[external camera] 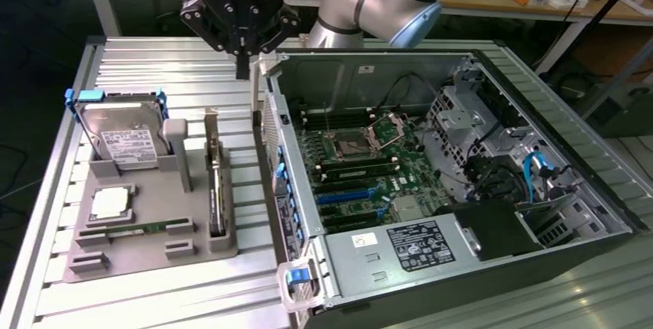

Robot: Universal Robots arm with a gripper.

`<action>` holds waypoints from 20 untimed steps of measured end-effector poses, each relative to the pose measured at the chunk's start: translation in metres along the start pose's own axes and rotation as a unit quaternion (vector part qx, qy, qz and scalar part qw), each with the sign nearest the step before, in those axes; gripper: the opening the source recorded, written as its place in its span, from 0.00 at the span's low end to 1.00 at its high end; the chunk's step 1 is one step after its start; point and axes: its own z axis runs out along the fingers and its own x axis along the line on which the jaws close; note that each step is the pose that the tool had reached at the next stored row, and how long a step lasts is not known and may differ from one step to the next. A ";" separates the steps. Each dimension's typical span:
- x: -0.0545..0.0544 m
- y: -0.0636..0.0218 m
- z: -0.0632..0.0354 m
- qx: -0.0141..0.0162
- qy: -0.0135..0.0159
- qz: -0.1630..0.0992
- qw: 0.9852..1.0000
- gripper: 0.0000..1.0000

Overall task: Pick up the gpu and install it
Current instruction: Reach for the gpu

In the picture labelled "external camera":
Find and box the metal socket cover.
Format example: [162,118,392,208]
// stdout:
[364,111,411,151]

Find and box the black floor box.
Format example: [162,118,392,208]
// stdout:
[581,86,653,139]

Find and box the green RAM stick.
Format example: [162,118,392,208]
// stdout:
[79,219,188,236]

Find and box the grey power supply unit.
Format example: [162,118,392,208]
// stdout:
[323,215,485,296]

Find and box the wooden desk with clutter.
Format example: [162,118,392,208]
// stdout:
[437,0,653,74]

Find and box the black expansion slot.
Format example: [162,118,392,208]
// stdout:
[323,209,386,231]

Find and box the silver CPU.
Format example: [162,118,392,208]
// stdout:
[90,187,136,220]

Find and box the black RAM stick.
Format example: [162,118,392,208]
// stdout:
[322,161,399,181]

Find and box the silver chipset heatsink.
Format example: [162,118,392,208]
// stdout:
[391,196,425,220]

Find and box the open black PC case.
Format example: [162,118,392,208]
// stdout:
[251,47,647,329]

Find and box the blue expansion slot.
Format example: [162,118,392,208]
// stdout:
[315,187,372,204]

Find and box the blue wire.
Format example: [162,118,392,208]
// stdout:
[521,150,547,204]

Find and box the grey parts rack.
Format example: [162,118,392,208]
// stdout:
[60,117,240,284]

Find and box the black plastic shroud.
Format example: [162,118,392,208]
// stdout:
[439,200,547,262]

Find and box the metal disk bay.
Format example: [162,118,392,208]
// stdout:
[424,83,495,137]

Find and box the black tripod pole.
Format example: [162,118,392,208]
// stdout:
[533,0,640,74]

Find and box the hard disk with blue bracket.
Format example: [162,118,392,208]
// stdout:
[64,86,172,171]

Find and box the green motherboard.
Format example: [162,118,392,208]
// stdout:
[294,109,456,235]

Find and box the black wire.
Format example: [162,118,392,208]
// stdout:
[382,71,441,111]

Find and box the black graphics card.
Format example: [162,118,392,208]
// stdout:
[203,106,232,239]

